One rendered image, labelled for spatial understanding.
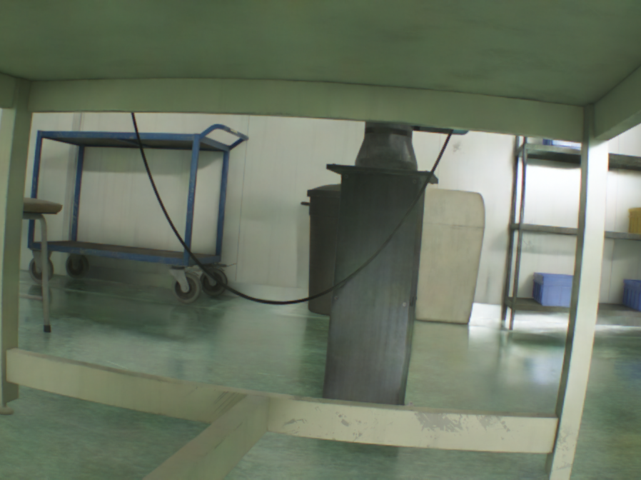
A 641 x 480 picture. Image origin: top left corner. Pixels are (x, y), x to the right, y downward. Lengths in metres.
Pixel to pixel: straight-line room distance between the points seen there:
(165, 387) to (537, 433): 0.70
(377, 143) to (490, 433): 0.76
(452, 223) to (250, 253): 1.22
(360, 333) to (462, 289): 2.24
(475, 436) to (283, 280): 3.14
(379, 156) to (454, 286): 2.26
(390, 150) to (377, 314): 0.37
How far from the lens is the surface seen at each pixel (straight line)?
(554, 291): 3.91
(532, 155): 4.31
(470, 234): 3.93
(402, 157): 1.78
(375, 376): 1.76
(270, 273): 4.42
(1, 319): 1.57
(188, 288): 3.89
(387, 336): 1.74
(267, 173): 4.43
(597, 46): 0.96
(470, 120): 1.36
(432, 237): 3.92
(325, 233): 3.84
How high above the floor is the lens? 0.47
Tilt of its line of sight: 1 degrees down
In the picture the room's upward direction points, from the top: 5 degrees clockwise
